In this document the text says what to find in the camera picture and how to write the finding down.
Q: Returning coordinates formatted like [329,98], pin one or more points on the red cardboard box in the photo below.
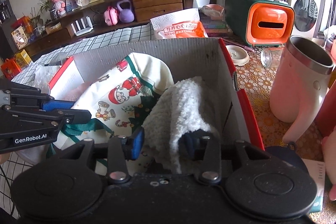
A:
[186,58]

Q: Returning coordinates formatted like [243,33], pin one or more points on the orange white snack bag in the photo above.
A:
[179,25]

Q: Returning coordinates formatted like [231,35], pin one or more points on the white pet bowl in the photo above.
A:
[238,55]

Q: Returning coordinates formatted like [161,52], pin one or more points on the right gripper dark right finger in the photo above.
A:
[205,148]

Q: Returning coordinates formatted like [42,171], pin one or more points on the black mini fridge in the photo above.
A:
[7,45]

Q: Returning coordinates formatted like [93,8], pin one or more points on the orange gift bag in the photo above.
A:
[10,69]

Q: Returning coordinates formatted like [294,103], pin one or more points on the whale print pouch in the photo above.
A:
[288,154]

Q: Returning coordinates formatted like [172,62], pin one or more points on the white fluffy towel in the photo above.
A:
[185,107]

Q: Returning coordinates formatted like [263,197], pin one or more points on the wooden tv cabinet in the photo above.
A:
[143,10]

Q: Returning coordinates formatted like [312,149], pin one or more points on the yellow box on floor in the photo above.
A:
[22,59]

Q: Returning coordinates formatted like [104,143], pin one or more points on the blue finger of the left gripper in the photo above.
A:
[57,105]

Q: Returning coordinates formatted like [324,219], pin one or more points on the red water bottle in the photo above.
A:
[326,117]

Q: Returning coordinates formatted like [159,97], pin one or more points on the bubble wrap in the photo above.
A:
[42,77]

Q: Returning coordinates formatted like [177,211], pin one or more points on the green orange organizer box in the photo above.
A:
[260,22]

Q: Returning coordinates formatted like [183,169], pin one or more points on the checkered tablecloth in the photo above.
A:
[14,164]

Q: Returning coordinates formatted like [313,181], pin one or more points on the white router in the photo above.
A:
[82,26]

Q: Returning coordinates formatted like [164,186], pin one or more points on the christmas print cloth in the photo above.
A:
[119,100]

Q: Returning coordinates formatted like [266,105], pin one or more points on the washing machine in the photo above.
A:
[306,16]

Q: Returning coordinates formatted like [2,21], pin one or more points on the purple kettlebell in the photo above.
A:
[125,15]

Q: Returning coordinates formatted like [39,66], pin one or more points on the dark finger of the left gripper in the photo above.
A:
[73,116]

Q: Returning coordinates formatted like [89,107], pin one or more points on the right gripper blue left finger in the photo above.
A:
[120,150]

